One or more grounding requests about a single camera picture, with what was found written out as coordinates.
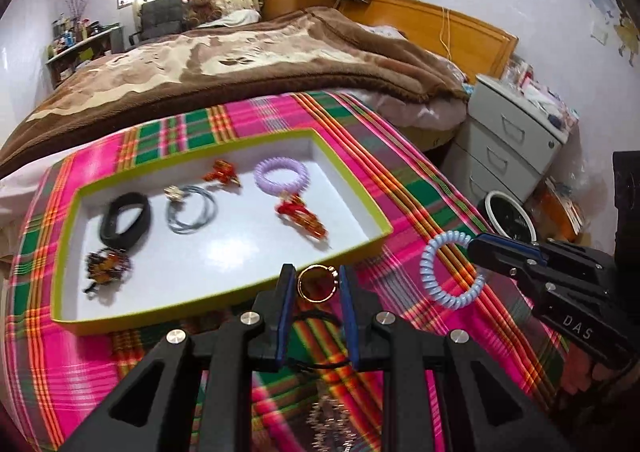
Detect gold ring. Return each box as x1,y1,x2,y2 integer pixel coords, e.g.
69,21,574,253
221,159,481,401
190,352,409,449
296,263,342,306

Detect light blue spiral hair tie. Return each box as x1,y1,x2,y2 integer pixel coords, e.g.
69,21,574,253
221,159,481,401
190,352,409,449
418,229,487,311

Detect red gold tassel ornament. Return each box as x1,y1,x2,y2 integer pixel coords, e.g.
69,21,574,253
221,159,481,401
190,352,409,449
276,192,328,240

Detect purple spiral hair tie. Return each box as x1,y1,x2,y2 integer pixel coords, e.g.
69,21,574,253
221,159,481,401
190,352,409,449
252,156,312,196

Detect small red knot ornament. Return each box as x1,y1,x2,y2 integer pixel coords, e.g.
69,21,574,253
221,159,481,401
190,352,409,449
202,159,241,187

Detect blue hair ties with flower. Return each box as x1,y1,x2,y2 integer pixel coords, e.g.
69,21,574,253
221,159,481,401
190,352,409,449
162,182,220,236

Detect brown beaded bracelet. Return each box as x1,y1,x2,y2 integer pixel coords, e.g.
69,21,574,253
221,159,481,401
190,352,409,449
81,247,134,295

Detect black wide bracelet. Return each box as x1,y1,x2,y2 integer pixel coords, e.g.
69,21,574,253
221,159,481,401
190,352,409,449
98,191,153,252

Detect right hand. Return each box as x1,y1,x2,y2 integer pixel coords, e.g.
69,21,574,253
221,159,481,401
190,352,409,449
559,345,639,399

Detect black white trash bin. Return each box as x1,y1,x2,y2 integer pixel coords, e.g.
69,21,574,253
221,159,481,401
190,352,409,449
477,190,538,243

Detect grey bedside drawer cabinet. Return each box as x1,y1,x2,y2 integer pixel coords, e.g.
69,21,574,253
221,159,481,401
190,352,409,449
442,74,568,204

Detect yellow-green shallow box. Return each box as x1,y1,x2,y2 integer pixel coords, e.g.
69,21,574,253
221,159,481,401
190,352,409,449
50,129,393,335

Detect wooden headboard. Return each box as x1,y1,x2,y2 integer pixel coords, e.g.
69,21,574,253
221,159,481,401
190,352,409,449
338,0,518,83

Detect pink plaid cloth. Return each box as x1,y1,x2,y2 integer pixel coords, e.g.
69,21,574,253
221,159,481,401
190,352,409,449
2,89,569,452

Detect brown fleece blanket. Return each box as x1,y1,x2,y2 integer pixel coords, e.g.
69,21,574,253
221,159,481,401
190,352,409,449
1,7,468,176

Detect white pillow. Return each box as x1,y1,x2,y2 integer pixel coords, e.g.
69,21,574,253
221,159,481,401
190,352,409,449
198,9,262,29

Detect teddy bear with santa hat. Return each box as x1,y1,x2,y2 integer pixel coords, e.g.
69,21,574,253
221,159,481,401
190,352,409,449
182,0,222,29

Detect dark grey chair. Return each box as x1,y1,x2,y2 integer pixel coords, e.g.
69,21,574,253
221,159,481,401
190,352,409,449
129,0,186,47

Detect cluttered wooden desk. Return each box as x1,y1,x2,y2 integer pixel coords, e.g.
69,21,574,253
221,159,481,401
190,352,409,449
46,22,125,88

